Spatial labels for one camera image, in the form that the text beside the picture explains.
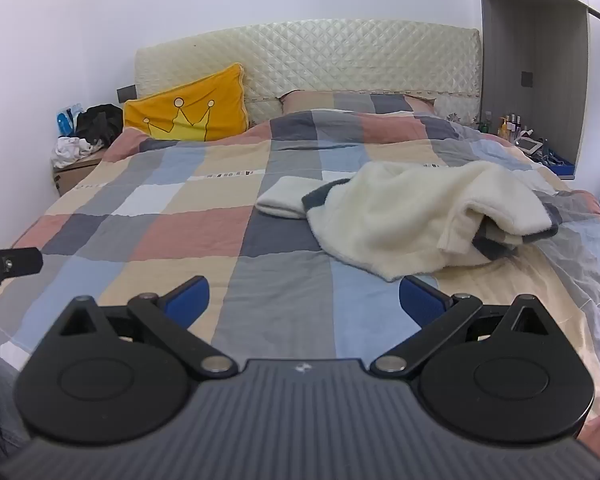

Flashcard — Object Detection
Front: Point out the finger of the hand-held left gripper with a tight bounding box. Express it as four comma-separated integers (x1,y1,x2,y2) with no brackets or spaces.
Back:
0,245,44,288

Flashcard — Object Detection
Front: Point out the checkered pillow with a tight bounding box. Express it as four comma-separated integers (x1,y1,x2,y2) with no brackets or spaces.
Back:
278,90,437,116

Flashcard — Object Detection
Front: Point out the white sweater with dark stripes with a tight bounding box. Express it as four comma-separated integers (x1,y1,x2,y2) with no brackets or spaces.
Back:
256,161,563,282

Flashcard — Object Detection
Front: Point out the grey wardrobe with niche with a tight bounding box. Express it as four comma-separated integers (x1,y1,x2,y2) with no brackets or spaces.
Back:
477,0,600,181

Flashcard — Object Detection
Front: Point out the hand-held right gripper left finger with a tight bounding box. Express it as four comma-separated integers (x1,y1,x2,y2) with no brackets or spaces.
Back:
55,275,238,377

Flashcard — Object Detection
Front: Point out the cream quilted headboard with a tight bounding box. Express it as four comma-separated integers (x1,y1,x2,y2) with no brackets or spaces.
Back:
134,20,482,131

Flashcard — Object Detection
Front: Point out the checkered patchwork quilt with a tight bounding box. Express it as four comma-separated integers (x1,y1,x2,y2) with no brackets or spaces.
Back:
0,92,600,411

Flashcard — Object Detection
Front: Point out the blue packet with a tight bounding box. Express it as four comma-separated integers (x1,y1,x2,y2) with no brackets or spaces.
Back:
56,104,84,137

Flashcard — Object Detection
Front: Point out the black cloth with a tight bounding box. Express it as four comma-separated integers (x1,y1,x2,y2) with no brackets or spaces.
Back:
75,104,125,145

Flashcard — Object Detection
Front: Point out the white crumpled cloth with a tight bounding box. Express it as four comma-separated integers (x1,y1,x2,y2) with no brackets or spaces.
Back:
51,136,103,168

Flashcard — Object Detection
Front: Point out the small white screen device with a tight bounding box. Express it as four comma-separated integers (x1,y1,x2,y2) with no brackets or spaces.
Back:
514,132,546,155

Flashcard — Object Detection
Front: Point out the yellow crown print pillow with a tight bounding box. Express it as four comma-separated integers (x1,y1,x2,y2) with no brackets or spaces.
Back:
123,63,251,142

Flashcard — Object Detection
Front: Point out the brown nightstand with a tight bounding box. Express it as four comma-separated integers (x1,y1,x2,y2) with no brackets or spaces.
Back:
52,152,106,196

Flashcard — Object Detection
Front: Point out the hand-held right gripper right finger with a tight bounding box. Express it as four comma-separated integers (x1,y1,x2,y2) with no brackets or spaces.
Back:
370,275,556,378

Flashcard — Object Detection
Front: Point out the row of cosmetic bottles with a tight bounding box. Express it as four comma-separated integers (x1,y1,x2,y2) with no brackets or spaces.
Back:
482,111,531,142

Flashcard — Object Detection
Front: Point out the white floral pillow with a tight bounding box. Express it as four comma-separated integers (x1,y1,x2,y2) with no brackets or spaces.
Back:
432,95,481,128

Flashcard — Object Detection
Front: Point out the blue tray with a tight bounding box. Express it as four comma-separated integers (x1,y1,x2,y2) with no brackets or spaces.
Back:
530,147,576,177

